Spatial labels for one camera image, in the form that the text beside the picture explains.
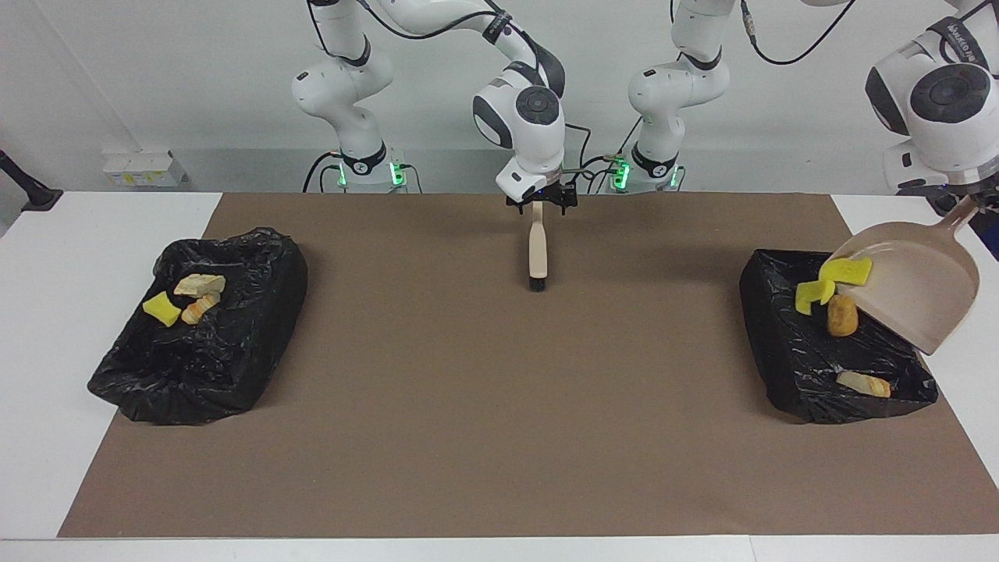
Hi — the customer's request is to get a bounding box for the brown table mat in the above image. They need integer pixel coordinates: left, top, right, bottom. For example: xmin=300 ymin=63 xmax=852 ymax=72
xmin=57 ymin=191 xmax=999 ymax=539

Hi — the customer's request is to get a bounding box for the pale bread chunk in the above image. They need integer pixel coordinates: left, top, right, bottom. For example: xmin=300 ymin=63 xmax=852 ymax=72
xmin=173 ymin=273 xmax=227 ymax=297

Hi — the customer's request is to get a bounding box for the beige plastic dustpan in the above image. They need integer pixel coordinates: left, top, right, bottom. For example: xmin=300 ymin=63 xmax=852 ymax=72
xmin=826 ymin=195 xmax=982 ymax=357

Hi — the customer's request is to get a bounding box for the brown bread nugget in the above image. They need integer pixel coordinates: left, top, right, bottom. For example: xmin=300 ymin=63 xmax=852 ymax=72
xmin=827 ymin=293 xmax=860 ymax=338

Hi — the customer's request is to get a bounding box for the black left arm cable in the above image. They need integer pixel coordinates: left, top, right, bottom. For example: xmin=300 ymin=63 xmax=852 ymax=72
xmin=667 ymin=0 xmax=999 ymax=67

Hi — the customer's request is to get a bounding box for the orange croissant piece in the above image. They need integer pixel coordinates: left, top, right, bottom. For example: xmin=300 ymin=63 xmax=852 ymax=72
xmin=181 ymin=293 xmax=223 ymax=325

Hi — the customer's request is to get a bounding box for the beige hand brush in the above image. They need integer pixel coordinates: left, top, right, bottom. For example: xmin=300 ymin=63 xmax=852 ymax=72
xmin=528 ymin=201 xmax=550 ymax=293

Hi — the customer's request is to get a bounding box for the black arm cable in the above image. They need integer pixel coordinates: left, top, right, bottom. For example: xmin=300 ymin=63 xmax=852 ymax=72
xmin=308 ymin=0 xmax=606 ymax=196
xmin=667 ymin=0 xmax=999 ymax=67

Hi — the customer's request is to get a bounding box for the yellow sponge piece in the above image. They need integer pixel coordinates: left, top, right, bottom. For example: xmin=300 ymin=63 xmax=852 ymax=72
xmin=142 ymin=293 xmax=183 ymax=329
xmin=794 ymin=279 xmax=837 ymax=317
xmin=817 ymin=257 xmax=874 ymax=286

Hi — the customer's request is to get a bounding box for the black right base cable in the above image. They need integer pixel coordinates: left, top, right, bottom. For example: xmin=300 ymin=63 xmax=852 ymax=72
xmin=302 ymin=151 xmax=344 ymax=194

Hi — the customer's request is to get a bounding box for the black bag-lined bin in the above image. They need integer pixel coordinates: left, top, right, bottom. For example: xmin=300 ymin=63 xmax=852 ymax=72
xmin=738 ymin=248 xmax=940 ymax=425
xmin=87 ymin=226 xmax=310 ymax=427

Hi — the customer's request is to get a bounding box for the black left base cable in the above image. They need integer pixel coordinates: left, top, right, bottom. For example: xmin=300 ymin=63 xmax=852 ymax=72
xmin=581 ymin=155 xmax=625 ymax=194

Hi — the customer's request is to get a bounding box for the orange white bread slice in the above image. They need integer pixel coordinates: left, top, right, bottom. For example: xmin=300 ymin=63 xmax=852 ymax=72
xmin=836 ymin=370 xmax=892 ymax=400

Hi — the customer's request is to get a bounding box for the white socket box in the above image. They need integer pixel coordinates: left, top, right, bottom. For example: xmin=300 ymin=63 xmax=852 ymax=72
xmin=102 ymin=150 xmax=187 ymax=189

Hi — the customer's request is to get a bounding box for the black base cable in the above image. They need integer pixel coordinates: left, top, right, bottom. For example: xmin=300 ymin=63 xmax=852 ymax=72
xmin=302 ymin=151 xmax=344 ymax=194
xmin=581 ymin=155 xmax=625 ymax=194

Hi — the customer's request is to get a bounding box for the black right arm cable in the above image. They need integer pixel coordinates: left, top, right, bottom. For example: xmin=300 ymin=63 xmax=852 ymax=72
xmin=308 ymin=0 xmax=606 ymax=196

